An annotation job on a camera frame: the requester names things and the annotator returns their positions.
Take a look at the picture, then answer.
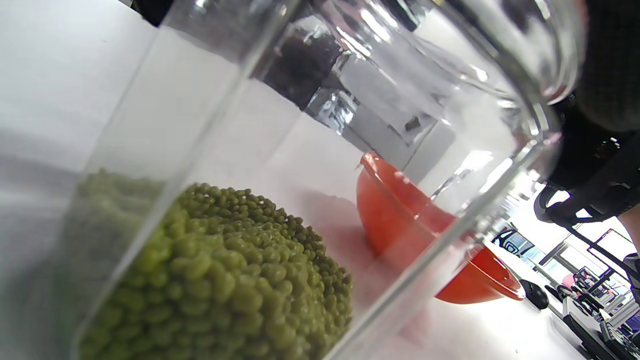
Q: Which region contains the person's right forearm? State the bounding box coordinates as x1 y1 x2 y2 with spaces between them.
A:
617 204 640 256

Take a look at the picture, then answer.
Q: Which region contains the person's left hand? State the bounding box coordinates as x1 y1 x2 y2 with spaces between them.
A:
575 0 640 132

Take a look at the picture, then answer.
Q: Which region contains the orange plastic bowl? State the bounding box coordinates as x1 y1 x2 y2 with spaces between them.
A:
356 151 527 305

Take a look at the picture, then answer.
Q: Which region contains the clear glass jar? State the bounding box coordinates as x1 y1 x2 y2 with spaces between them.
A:
70 0 586 360

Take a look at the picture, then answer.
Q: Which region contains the person's right hand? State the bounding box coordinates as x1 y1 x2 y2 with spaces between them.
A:
533 107 640 226

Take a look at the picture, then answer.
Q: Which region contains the large green mung beans heap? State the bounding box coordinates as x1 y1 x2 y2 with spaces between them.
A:
75 170 353 360

